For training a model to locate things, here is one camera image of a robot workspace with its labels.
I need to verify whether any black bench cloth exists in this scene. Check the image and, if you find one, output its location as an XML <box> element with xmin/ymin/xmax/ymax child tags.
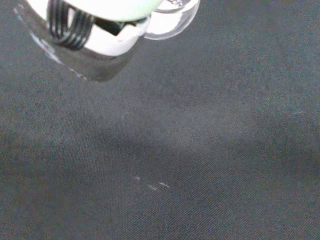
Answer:
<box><xmin>0</xmin><ymin>0</ymin><xmax>320</xmax><ymax>240</ymax></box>

